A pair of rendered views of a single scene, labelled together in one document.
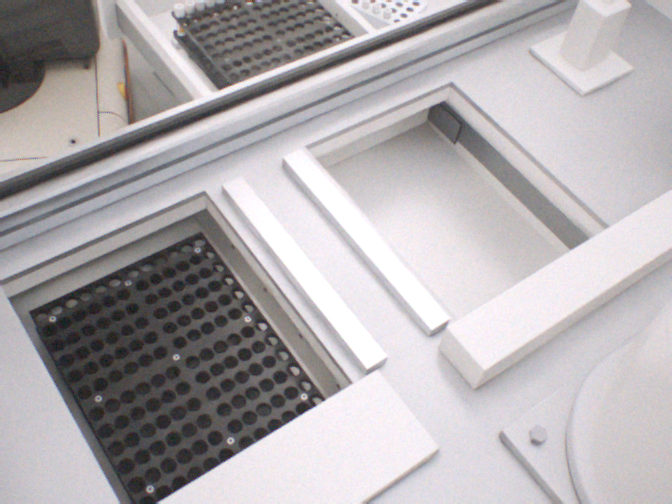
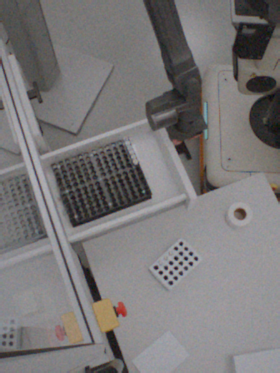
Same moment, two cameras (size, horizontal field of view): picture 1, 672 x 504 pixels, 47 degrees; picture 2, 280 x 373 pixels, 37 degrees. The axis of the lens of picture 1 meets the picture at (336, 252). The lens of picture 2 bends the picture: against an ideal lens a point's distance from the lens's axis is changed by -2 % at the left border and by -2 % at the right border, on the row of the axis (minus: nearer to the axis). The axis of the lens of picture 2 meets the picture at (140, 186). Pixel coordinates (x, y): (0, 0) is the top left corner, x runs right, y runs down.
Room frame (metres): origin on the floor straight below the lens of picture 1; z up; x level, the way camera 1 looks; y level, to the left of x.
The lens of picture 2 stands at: (1.01, -0.22, 1.95)
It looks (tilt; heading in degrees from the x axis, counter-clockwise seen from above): 70 degrees down; 112
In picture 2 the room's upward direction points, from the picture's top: straight up
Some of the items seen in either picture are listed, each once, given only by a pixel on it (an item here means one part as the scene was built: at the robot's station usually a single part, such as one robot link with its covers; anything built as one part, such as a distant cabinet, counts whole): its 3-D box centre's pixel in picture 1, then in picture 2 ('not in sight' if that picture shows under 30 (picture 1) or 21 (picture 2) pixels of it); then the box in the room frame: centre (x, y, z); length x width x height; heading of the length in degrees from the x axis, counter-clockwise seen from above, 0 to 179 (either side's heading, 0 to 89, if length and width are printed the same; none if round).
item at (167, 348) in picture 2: not in sight; (160, 358); (1.08, -0.25, 0.77); 0.13 x 0.09 x 0.02; 61
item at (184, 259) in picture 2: not in sight; (175, 264); (1.03, -0.01, 0.78); 0.12 x 0.08 x 0.04; 65
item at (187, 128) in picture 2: not in sight; (185, 119); (0.92, 0.30, 1.01); 0.10 x 0.07 x 0.07; 43
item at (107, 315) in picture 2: not in sight; (107, 315); (0.91, -0.20, 0.88); 0.07 x 0.05 x 0.07; 133
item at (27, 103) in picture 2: not in sight; (27, 102); (0.46, 0.26, 0.87); 0.29 x 0.02 x 0.11; 133
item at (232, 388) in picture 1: (178, 374); not in sight; (0.32, 0.12, 0.87); 0.22 x 0.18 x 0.06; 43
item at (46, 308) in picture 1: (124, 278); not in sight; (0.39, 0.19, 0.90); 0.18 x 0.02 x 0.01; 133
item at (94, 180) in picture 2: not in sight; (101, 183); (0.77, 0.11, 0.87); 0.22 x 0.18 x 0.06; 43
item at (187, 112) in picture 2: not in sight; (185, 107); (0.92, 0.30, 1.07); 0.07 x 0.06 x 0.07; 44
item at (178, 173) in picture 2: not in sight; (170, 157); (0.91, 0.25, 0.87); 0.29 x 0.02 x 0.11; 133
